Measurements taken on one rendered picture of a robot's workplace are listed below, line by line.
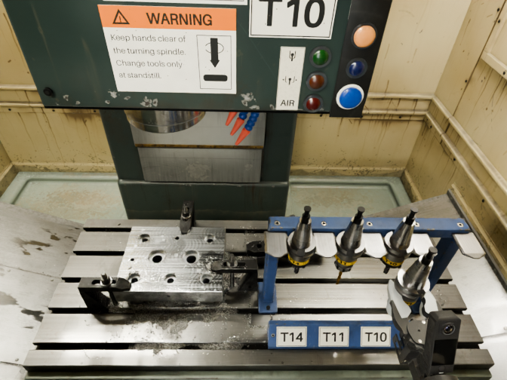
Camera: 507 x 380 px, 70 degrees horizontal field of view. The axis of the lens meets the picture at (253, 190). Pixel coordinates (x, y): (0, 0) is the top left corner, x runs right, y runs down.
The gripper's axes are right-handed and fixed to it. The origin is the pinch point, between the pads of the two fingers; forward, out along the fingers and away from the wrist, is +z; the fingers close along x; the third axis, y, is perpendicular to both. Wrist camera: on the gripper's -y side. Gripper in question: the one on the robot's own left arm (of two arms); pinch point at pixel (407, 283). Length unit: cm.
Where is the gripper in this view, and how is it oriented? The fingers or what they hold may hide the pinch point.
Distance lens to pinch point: 85.7
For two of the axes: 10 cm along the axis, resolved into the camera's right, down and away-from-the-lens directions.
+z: -0.2, -6.9, 7.3
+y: -0.5, 7.3, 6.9
